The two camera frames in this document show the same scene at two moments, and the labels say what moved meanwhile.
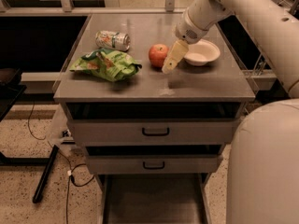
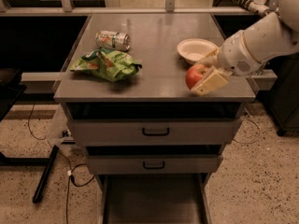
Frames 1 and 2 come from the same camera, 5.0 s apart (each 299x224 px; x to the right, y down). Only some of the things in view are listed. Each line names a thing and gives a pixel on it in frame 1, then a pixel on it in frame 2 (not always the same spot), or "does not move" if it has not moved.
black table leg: [45, 175] does not move
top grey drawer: [154, 132] does not move
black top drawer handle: [155, 133] does not move
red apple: [157, 53] → [193, 74]
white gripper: [189, 30] → [234, 55]
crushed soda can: [112, 40] does not move
